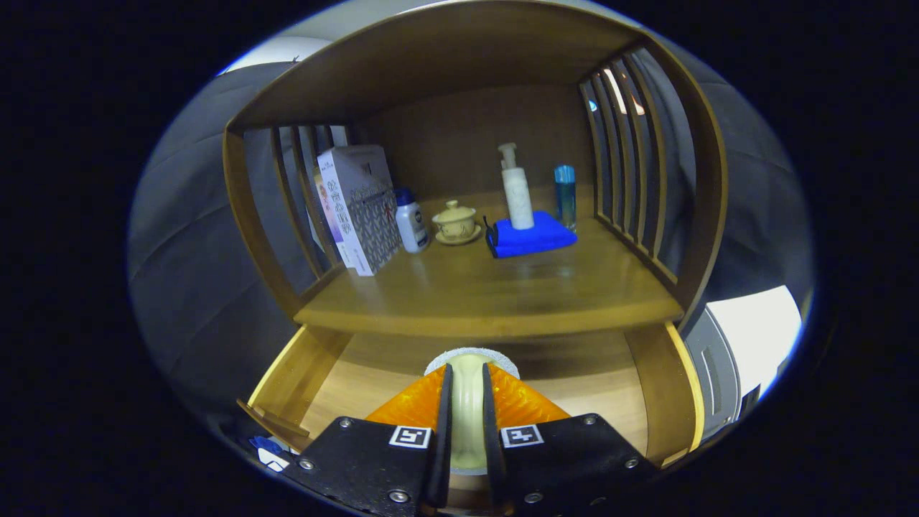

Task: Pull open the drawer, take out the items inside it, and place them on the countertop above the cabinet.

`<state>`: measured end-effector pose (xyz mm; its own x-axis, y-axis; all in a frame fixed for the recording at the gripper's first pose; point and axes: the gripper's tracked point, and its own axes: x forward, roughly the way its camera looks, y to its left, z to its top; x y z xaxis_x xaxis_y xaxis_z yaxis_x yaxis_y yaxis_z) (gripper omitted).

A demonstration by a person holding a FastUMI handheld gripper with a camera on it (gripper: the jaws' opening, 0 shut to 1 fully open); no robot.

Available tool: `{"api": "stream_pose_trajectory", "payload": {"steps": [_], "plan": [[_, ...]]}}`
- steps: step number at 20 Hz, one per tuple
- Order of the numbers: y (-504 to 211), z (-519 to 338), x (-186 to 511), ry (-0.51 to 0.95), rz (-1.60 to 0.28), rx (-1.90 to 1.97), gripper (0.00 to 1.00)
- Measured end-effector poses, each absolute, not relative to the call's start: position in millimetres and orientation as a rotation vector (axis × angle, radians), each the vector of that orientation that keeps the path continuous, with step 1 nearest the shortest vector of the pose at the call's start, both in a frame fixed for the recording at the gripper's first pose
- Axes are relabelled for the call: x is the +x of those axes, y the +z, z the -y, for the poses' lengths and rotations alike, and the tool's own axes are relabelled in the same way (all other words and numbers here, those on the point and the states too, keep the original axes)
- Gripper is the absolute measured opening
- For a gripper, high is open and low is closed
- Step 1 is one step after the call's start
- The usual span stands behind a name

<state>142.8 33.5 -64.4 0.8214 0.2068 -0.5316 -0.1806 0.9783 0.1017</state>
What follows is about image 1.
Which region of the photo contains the white patterned book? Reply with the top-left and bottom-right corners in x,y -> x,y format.
317,144 -> 403,277

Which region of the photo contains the wooden countertop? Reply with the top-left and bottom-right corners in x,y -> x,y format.
294,188 -> 684,338

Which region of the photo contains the brown wooden cabinet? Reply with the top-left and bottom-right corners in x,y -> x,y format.
223,0 -> 729,338

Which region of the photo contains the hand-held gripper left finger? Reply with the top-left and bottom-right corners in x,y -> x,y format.
298,363 -> 454,516

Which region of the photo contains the white pump bottle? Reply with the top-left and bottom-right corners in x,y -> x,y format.
498,142 -> 536,230

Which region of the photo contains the white plastic box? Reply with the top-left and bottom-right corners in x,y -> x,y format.
682,285 -> 803,439

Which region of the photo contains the white bottle blue cap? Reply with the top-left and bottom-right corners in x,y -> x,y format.
394,188 -> 431,253

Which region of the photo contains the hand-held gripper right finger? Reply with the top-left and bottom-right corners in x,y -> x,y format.
481,363 -> 658,514

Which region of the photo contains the green handled grey scrub pad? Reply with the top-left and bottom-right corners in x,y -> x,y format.
424,347 -> 521,476

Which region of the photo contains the yellow lidded teacup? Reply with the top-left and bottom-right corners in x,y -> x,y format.
431,200 -> 483,246

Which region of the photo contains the blue white object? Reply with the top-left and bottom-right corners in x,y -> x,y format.
248,433 -> 291,472

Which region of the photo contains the blue translucent bottle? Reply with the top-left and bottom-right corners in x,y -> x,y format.
554,164 -> 577,230

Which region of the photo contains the blue folded cloth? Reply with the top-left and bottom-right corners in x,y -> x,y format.
483,210 -> 579,259

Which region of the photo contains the purple white book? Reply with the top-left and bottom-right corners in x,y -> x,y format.
313,172 -> 353,270

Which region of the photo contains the brown wooden drawer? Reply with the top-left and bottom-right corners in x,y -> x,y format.
237,321 -> 706,503

